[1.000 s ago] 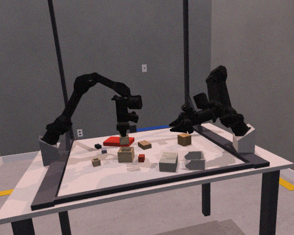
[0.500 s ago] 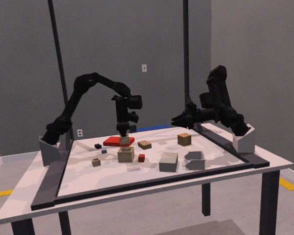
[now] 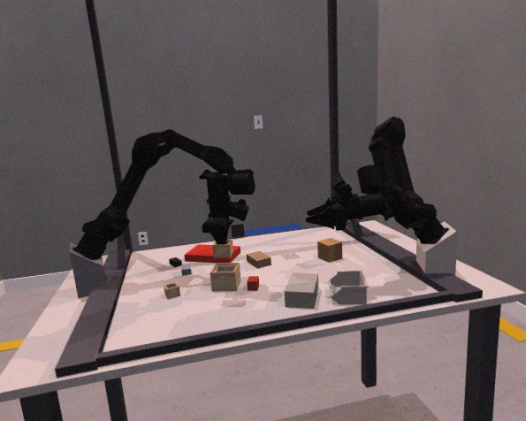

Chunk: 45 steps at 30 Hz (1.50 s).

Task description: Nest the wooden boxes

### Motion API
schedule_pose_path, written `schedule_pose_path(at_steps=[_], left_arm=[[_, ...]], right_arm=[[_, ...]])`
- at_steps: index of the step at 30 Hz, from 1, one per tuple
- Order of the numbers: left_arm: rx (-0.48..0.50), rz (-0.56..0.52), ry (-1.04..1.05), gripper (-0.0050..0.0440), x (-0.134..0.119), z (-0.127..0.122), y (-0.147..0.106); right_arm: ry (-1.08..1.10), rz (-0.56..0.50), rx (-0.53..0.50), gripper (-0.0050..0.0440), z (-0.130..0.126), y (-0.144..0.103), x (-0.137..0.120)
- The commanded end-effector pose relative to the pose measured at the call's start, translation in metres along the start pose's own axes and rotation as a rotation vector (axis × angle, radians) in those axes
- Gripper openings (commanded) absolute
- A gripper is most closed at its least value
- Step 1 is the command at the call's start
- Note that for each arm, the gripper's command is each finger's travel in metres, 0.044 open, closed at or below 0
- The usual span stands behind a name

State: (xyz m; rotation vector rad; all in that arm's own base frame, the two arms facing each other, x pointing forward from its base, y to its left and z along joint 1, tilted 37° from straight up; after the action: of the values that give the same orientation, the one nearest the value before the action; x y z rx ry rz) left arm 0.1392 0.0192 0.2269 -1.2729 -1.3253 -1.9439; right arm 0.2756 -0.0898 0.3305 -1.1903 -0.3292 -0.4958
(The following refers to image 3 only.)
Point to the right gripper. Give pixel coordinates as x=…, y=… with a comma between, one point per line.
x=218, y=228

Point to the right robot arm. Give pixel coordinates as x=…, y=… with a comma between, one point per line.
x=112, y=222

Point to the red flat rectangular board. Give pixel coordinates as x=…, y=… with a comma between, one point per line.
x=204, y=254

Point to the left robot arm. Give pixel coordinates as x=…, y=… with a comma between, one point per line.
x=380, y=177

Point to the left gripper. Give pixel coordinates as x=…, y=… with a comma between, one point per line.
x=321, y=216

